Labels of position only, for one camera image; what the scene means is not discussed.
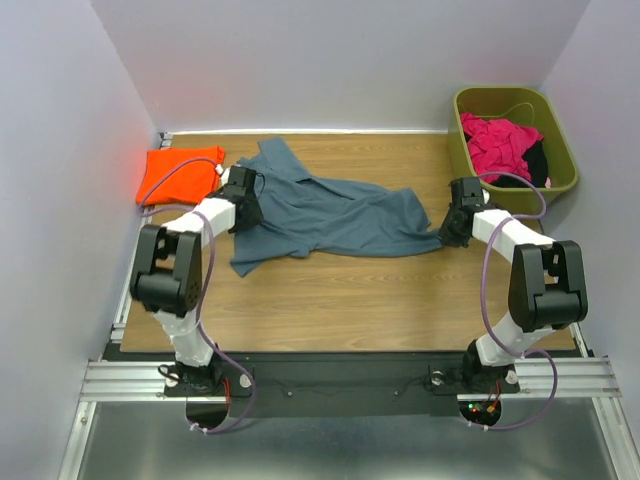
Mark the aluminium extrusion rail frame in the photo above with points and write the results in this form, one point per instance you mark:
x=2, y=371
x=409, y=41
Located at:
x=566, y=422

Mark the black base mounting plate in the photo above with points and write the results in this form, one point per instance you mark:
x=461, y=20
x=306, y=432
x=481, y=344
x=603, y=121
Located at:
x=270, y=385

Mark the crumpled pink t-shirt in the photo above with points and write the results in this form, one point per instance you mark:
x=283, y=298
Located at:
x=496, y=146

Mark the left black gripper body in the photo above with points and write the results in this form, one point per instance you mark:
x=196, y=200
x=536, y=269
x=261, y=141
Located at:
x=254, y=215

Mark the folded orange t-shirt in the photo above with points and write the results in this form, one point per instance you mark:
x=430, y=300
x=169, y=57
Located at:
x=180, y=175

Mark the olive green plastic bin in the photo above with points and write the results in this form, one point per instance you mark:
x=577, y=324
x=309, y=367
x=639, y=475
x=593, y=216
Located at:
x=524, y=107

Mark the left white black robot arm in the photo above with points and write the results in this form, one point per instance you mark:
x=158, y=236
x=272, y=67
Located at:
x=172, y=267

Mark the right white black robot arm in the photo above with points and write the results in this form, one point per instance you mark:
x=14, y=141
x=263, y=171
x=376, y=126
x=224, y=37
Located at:
x=547, y=288

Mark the blue-grey t-shirt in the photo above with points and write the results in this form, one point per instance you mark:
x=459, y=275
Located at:
x=303, y=213

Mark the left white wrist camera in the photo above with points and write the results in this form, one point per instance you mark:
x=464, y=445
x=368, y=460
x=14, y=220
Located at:
x=221, y=172

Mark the crumpled black t-shirt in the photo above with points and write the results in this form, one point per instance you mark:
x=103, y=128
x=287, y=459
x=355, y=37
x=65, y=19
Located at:
x=537, y=164

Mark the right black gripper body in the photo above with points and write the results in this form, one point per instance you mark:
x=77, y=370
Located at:
x=448, y=231

